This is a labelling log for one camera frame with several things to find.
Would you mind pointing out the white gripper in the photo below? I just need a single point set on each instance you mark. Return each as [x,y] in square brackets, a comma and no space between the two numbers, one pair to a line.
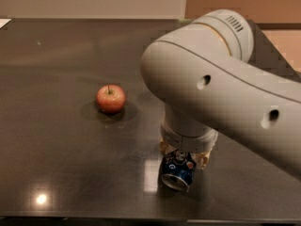
[188,141]

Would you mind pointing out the blue pepsi can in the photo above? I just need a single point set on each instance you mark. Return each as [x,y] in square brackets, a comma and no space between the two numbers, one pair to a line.
[177,170]

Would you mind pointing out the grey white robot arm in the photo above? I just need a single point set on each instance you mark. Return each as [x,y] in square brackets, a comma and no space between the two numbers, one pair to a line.
[202,74]

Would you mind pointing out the red apple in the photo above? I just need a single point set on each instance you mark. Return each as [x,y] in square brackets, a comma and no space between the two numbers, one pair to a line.
[111,99]

